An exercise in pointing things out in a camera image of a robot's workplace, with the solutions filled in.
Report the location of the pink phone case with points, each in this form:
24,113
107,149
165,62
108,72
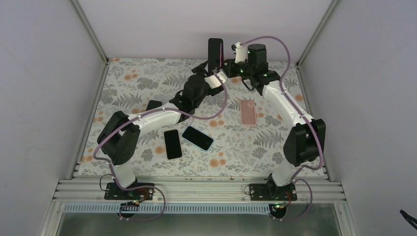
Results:
247,111

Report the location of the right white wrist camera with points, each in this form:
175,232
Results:
240,51

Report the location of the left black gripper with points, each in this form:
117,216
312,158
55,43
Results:
201,68

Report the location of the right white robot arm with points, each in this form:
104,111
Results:
303,149

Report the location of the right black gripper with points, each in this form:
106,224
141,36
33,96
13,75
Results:
228,71

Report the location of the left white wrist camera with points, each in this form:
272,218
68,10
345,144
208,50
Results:
215,80

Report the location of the phone in blue case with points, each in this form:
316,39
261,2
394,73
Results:
197,138

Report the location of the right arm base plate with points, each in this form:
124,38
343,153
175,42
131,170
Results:
269,192

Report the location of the black object at edge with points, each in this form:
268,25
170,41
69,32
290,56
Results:
411,220

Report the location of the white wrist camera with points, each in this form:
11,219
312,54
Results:
215,80
240,51

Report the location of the floral table mat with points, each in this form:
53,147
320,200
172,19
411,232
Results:
237,151

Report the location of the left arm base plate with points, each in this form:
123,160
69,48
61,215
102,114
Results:
142,191

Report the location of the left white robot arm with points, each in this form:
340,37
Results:
119,137

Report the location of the phone in beige case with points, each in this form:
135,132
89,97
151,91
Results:
172,144

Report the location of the aluminium mounting rail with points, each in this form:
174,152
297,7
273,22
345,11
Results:
83,195

